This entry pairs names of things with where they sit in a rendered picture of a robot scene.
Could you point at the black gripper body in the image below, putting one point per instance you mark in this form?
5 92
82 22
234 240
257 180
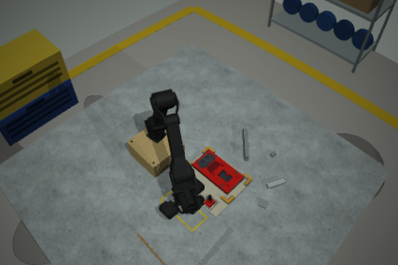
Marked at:
170 209

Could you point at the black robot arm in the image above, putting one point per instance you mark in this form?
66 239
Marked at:
181 171

